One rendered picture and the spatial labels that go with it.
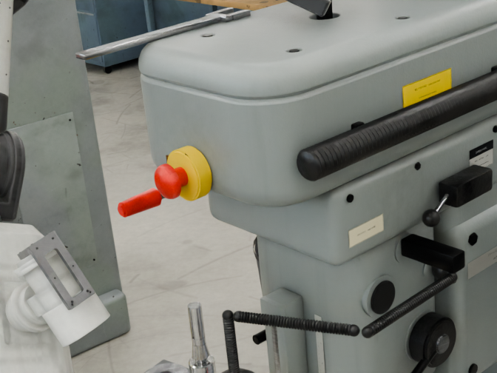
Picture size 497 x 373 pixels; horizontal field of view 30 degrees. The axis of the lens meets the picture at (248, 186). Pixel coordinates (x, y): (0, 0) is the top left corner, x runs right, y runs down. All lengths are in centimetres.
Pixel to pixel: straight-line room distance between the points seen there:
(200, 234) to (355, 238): 403
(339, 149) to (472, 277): 41
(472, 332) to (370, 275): 24
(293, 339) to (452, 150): 31
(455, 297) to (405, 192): 22
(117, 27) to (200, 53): 756
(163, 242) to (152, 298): 62
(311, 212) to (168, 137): 19
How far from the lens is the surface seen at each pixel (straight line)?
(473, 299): 132
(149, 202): 113
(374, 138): 99
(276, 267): 122
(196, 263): 477
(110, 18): 853
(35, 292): 112
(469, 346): 135
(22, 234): 123
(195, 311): 162
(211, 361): 167
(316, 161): 93
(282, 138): 96
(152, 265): 482
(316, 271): 116
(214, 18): 116
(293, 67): 95
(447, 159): 118
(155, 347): 412
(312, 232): 108
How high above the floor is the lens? 213
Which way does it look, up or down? 22 degrees down
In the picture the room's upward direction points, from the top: 6 degrees counter-clockwise
